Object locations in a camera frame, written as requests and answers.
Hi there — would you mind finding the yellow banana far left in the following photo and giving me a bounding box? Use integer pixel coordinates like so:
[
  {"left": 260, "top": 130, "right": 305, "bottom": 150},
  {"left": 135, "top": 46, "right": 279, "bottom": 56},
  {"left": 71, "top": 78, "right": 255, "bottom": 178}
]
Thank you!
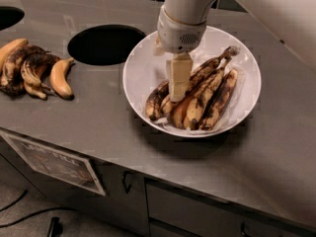
[{"left": 0, "top": 39, "right": 29, "bottom": 73}]

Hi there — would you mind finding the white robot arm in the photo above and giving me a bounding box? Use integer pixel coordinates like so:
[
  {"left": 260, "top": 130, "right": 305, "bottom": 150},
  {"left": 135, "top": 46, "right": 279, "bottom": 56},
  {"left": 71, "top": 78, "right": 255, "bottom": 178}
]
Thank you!
[{"left": 155, "top": 0, "right": 316, "bottom": 69}]

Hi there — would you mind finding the black cabinet handle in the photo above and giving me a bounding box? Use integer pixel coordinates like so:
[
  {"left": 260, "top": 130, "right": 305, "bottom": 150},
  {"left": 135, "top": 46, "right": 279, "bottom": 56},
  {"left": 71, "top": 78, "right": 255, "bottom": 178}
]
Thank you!
[{"left": 121, "top": 171, "right": 133, "bottom": 195}]

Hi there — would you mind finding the dark leftmost bowl banana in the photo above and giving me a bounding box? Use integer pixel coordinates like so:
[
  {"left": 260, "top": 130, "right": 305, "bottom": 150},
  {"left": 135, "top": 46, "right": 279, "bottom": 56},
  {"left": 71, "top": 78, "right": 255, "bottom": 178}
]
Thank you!
[{"left": 145, "top": 80, "right": 169, "bottom": 121}]

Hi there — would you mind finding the spotted banana with long stem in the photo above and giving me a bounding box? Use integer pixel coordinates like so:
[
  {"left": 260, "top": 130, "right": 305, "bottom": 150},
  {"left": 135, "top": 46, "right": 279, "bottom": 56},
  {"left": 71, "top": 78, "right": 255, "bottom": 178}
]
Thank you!
[{"left": 160, "top": 45, "right": 240, "bottom": 115}]

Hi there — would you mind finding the dark curved banana on counter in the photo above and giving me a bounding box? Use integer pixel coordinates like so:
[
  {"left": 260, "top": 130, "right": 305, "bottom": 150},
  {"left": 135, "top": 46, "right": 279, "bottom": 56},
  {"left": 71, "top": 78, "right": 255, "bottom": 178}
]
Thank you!
[{"left": 21, "top": 54, "right": 60, "bottom": 100}]

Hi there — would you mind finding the black object on floor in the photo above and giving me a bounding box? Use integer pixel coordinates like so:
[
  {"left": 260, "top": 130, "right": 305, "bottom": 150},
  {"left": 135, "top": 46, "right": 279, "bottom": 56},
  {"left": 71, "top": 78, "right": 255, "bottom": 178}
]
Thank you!
[{"left": 46, "top": 217, "right": 63, "bottom": 237}]

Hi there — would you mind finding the grey cabinet drawer front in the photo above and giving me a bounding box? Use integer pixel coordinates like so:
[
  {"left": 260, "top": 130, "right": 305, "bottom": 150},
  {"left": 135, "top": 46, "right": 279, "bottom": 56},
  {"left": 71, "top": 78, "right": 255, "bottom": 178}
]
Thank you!
[{"left": 146, "top": 183, "right": 242, "bottom": 237}]

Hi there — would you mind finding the spotted middle bowl banana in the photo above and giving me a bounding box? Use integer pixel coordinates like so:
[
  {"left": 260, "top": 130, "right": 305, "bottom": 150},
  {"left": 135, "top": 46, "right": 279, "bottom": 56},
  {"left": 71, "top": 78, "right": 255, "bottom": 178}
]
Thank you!
[{"left": 183, "top": 59, "right": 230, "bottom": 129}]

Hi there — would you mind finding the dark bowl banana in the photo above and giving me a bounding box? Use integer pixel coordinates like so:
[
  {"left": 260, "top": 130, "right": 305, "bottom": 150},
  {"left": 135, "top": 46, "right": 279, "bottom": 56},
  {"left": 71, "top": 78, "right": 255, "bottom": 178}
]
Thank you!
[
  {"left": 198, "top": 69, "right": 238, "bottom": 130},
  {"left": 145, "top": 80, "right": 169, "bottom": 121}
]

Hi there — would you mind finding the framed landfill sign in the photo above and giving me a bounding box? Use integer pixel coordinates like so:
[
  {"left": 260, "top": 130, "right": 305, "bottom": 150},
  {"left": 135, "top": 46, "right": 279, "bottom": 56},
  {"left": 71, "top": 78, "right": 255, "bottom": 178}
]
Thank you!
[{"left": 2, "top": 133, "right": 106, "bottom": 196}]

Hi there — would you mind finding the dark rightmost bowl banana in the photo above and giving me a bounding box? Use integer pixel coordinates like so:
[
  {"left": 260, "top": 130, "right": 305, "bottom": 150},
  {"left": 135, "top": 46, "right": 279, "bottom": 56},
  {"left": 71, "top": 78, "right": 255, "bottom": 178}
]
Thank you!
[{"left": 198, "top": 69, "right": 238, "bottom": 130}]

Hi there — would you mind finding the yellow hidden bowl banana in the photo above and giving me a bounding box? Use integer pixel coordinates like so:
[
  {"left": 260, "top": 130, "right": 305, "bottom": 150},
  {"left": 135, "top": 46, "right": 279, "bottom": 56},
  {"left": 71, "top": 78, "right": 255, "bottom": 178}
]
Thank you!
[{"left": 170, "top": 98, "right": 191, "bottom": 128}]

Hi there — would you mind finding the yellow banana on counter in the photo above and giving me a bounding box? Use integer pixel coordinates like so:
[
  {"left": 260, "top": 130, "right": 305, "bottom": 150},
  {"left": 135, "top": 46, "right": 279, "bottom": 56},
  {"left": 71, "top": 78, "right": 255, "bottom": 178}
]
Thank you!
[{"left": 49, "top": 57, "right": 74, "bottom": 100}]

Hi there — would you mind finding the blackened banana on counter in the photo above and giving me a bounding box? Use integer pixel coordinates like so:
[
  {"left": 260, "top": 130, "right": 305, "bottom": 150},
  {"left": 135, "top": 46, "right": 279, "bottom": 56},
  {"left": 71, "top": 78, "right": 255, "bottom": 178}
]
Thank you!
[{"left": 0, "top": 44, "right": 47, "bottom": 96}]

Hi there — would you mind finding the white round bowl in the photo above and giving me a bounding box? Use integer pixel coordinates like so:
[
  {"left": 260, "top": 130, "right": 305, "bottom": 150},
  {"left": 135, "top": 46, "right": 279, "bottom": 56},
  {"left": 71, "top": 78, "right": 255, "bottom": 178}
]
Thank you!
[{"left": 122, "top": 27, "right": 262, "bottom": 138}]

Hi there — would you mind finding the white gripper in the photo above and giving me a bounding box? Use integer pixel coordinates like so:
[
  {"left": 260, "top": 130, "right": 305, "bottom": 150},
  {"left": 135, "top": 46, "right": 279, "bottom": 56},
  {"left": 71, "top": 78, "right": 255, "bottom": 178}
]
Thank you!
[{"left": 153, "top": 6, "right": 206, "bottom": 103}]

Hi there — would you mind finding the black floor cable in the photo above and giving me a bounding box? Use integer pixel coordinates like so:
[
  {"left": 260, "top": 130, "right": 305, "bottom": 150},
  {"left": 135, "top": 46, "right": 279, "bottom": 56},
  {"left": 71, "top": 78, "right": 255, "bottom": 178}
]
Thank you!
[{"left": 0, "top": 189, "right": 78, "bottom": 229}]

